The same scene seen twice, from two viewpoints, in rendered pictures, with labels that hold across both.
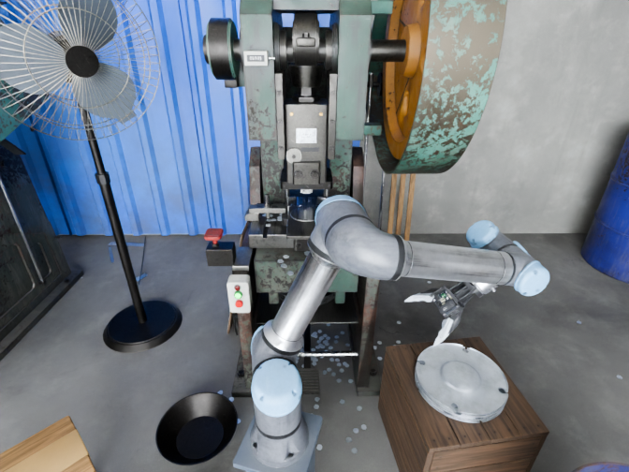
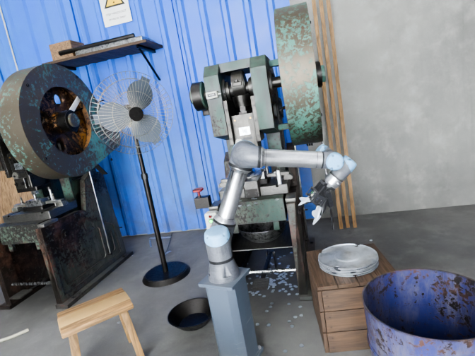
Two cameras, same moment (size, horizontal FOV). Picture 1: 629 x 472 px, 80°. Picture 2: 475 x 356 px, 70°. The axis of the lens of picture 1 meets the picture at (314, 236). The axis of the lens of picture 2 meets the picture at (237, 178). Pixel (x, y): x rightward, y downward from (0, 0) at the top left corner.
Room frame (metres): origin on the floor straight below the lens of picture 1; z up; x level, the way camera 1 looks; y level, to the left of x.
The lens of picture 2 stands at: (-0.80, -0.43, 1.19)
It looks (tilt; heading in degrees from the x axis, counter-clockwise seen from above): 11 degrees down; 15
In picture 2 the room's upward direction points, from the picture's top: 10 degrees counter-clockwise
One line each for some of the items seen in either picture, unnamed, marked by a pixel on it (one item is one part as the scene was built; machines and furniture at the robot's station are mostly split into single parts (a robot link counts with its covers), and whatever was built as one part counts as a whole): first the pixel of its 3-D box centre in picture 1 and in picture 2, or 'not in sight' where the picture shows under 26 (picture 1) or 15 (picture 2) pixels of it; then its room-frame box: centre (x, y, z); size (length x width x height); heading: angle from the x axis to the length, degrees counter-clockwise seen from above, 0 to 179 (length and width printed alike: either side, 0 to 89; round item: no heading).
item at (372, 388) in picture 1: (362, 252); (300, 208); (1.56, -0.23, 0.45); 0.92 x 0.12 x 0.90; 1
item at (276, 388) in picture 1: (277, 393); (218, 242); (0.62, 0.09, 0.62); 0.13 x 0.12 x 0.14; 10
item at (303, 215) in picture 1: (306, 234); (251, 186); (1.24, 0.03, 0.72); 0.25 x 0.14 x 0.14; 1
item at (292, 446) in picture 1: (279, 426); (222, 265); (0.61, 0.09, 0.50); 0.15 x 0.15 x 0.10
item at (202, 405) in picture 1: (198, 431); (193, 316); (0.91, 0.44, 0.04); 0.30 x 0.30 x 0.07
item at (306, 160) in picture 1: (306, 140); (246, 134); (1.37, 0.03, 1.04); 0.17 x 0.15 x 0.30; 1
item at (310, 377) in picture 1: (307, 342); (265, 268); (1.28, 0.03, 0.14); 0.59 x 0.10 x 0.05; 1
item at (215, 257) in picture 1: (223, 265); (204, 209); (1.18, 0.34, 0.62); 0.10 x 0.06 x 0.20; 91
